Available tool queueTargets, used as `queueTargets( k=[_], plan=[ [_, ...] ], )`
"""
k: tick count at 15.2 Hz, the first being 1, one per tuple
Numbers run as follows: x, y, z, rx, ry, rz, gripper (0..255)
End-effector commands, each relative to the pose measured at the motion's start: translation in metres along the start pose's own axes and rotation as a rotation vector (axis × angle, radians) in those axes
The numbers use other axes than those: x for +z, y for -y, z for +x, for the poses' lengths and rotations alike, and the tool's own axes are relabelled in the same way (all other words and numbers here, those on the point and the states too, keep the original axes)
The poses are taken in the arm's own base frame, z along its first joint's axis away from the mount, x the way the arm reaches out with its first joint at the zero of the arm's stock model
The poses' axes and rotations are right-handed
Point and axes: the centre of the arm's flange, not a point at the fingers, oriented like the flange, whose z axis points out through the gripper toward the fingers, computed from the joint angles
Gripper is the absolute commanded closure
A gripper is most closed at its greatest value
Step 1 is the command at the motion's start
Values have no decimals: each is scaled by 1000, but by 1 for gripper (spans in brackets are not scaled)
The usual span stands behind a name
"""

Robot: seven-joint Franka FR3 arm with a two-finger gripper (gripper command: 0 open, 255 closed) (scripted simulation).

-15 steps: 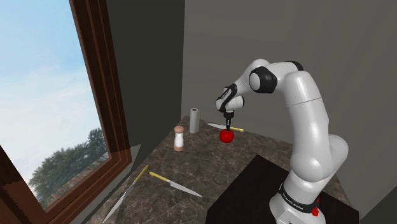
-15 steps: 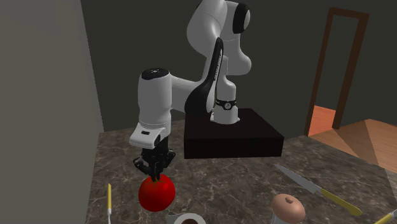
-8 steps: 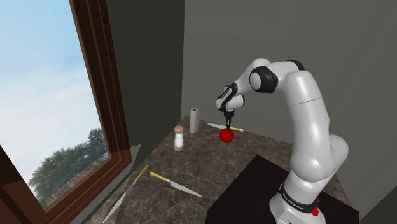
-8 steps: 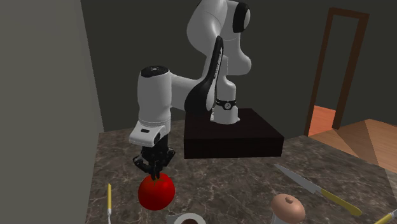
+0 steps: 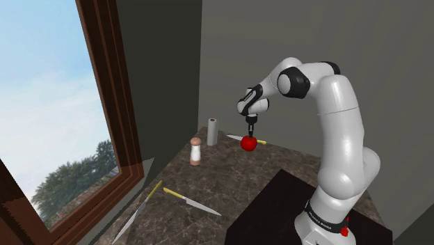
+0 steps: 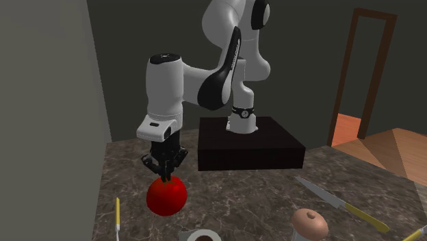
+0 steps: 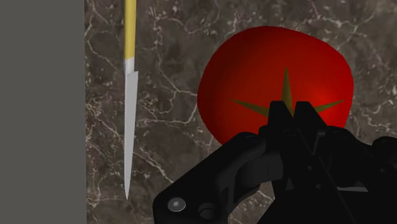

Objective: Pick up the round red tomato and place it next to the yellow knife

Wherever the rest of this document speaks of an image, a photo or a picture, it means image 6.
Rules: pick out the brown domed lidded container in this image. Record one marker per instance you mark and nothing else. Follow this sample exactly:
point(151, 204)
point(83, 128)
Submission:
point(310, 225)

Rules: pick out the red tomato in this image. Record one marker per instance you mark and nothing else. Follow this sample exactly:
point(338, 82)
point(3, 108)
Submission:
point(166, 198)

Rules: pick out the dark robot stand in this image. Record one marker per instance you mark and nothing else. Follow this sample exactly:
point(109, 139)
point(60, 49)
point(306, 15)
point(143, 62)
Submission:
point(253, 150)

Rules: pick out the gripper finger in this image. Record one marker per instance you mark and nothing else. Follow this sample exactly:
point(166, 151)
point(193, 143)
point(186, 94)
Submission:
point(180, 157)
point(150, 162)

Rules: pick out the brown door frame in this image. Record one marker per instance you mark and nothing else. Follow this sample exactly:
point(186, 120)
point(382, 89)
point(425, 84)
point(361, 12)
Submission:
point(377, 73)

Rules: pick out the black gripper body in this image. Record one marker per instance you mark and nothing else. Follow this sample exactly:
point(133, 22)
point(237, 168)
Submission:
point(166, 148)

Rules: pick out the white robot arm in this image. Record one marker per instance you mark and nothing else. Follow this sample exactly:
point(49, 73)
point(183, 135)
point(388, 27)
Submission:
point(165, 93)

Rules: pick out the white cup with dark inside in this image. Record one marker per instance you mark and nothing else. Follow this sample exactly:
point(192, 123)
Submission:
point(213, 234)

